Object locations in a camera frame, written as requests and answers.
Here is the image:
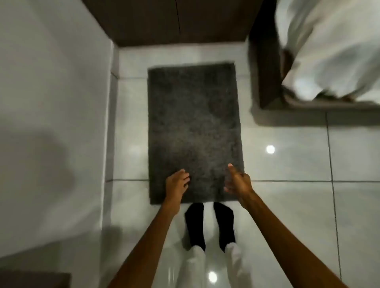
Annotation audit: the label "person's left hand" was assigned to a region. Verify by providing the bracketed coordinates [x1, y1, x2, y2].
[164, 169, 191, 206]

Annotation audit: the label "person's black sock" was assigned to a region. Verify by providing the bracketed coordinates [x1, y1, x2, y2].
[213, 202, 237, 253]
[184, 203, 206, 252]

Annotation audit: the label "person's right hand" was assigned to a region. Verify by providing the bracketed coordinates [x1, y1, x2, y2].
[224, 163, 255, 208]

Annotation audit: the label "grey shaggy floor mat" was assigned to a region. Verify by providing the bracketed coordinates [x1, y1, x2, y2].
[147, 61, 245, 205]

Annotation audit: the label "dark brown furniture top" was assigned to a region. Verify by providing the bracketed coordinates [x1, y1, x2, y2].
[0, 271, 72, 288]

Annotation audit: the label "person's white trousers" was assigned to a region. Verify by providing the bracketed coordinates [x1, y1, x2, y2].
[175, 242, 253, 288]

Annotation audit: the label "person's right black sock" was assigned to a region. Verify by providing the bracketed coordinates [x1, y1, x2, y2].
[213, 202, 237, 253]

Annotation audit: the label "white bed sheet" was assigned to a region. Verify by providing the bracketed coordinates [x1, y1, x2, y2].
[275, 0, 380, 105]

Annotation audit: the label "person's left forearm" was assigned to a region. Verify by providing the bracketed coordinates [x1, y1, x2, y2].
[107, 202, 181, 288]

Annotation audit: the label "person's right forearm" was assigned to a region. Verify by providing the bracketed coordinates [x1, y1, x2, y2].
[239, 191, 348, 288]

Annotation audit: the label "dark brown bed frame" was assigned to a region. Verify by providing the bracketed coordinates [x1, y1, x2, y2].
[248, 0, 380, 112]

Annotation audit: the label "person's left black sock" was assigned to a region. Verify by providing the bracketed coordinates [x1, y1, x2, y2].
[184, 203, 206, 252]

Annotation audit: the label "brown wooden wardrobe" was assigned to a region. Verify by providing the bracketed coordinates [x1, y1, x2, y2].
[82, 0, 265, 47]

